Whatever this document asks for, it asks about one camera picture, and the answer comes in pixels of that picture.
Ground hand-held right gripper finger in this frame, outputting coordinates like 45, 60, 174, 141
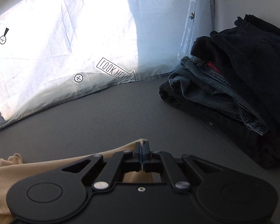
61, 142, 143, 190
142, 141, 225, 190

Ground beige garment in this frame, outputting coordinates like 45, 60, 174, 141
0, 139, 154, 224

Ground blue jeans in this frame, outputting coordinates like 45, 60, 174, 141
169, 56, 268, 135

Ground red cloth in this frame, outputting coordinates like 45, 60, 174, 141
206, 61, 225, 78

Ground large white printed pillow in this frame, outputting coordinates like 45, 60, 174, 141
0, 0, 215, 135

